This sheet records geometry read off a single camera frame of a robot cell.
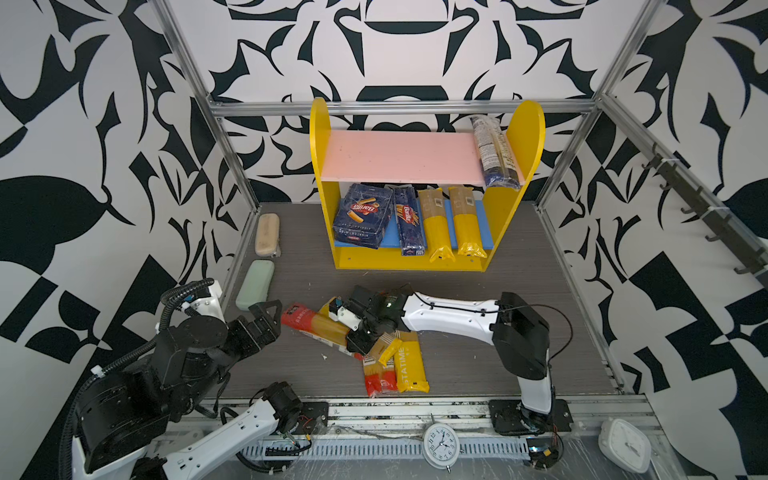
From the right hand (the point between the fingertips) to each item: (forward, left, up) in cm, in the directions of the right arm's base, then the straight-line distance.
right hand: (349, 345), depth 79 cm
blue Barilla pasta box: (+34, -3, +13) cm, 36 cm away
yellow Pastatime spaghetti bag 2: (-4, -16, -5) cm, 17 cm away
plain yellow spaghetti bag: (+26, -25, +10) cm, 37 cm away
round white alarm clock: (-22, -22, -3) cm, 31 cm away
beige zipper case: (+39, +31, -2) cm, 50 cm away
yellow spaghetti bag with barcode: (+34, -35, +8) cm, 49 cm away
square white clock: (-21, -64, -6) cm, 67 cm away
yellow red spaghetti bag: (-7, -8, -6) cm, 12 cm away
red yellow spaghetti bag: (+5, +8, 0) cm, 10 cm away
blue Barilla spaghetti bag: (+33, -17, +10) cm, 39 cm away
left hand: (-3, +12, +28) cm, 31 cm away
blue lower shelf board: (+36, -40, +7) cm, 54 cm away
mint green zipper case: (+20, +31, -3) cm, 37 cm away
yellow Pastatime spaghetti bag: (-2, -6, -5) cm, 8 cm away
